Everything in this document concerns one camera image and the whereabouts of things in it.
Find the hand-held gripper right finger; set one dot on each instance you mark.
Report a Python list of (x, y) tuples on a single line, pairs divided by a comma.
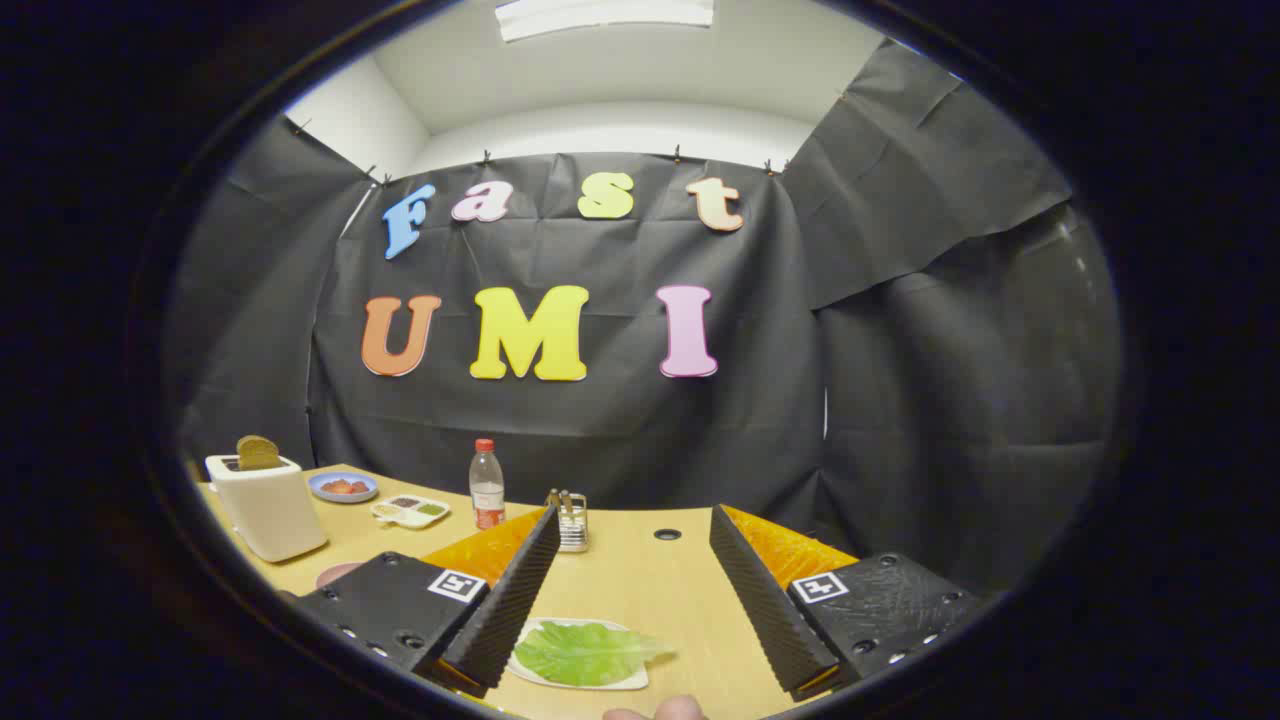
[(760, 610)]

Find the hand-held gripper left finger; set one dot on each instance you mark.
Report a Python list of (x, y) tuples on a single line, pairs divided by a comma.
[(510, 600)]

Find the green lettuce leaf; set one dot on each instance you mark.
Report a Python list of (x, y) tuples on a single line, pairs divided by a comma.
[(585, 652)]

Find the brown bread slice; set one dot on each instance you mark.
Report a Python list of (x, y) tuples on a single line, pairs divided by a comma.
[(258, 452)]

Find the white rounded square plate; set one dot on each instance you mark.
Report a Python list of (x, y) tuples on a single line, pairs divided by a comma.
[(530, 672)]

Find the clear red-capped water bottle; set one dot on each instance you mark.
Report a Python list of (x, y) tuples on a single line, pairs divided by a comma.
[(487, 490)]

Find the white compartment seasoning dish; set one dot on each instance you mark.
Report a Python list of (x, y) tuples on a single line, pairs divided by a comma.
[(410, 511)]

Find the pink round plate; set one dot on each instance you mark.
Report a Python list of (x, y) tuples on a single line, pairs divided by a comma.
[(338, 573)]

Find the reddish meat slices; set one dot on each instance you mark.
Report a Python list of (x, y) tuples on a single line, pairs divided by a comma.
[(345, 487)]

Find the blue round plate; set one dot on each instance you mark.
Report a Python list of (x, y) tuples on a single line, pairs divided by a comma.
[(318, 490)]

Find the white toaster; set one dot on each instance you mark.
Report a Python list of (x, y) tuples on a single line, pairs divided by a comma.
[(270, 510)]

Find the ceiling light panel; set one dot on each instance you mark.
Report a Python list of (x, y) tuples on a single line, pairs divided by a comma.
[(605, 15)]

